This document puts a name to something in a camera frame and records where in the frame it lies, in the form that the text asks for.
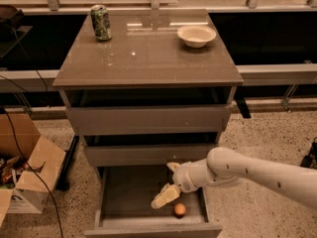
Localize dark device on shelf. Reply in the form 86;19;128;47
0;5;24;36

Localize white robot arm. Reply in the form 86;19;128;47
151;147;317;209

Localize grey bottom drawer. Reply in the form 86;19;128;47
85;165;222;238

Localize cardboard box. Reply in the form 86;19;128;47
0;113;65;225

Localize snack packets in box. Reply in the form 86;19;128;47
0;157;26;189

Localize grey drawer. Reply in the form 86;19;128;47
58;86;238;137
85;165;222;238
84;132;220;167

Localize green soda can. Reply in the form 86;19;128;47
90;5;112;41

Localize grey middle drawer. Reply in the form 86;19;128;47
84;132;220;167

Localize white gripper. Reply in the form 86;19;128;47
151;159;212;209

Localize orange fruit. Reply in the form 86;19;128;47
174;203;186;217

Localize grey drawer cabinet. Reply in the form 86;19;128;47
52;8;245;238

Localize black power adapter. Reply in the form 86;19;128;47
300;142;317;169

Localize white bowl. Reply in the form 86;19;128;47
177;26;217;49

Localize grey top drawer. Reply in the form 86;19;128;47
58;86;238;137

